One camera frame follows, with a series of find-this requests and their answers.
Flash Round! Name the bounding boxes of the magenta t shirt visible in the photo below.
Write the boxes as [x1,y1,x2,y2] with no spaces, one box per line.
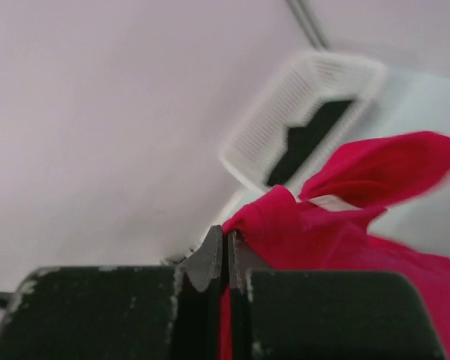
[223,131,450,358]

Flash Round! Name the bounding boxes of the left corner aluminium post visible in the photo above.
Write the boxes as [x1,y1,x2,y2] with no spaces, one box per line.
[286,0,330,50]

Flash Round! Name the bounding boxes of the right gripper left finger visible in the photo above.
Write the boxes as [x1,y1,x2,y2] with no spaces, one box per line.
[0,226,223,359]

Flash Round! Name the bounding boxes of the white plastic basket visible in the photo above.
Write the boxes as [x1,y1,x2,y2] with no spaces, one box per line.
[219,51,387,194]

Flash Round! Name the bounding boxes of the black t shirt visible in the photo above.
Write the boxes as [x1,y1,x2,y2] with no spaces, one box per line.
[265,98,356,187]

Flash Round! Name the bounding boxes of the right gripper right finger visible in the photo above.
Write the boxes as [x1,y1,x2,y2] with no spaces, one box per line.
[227,232,445,359]

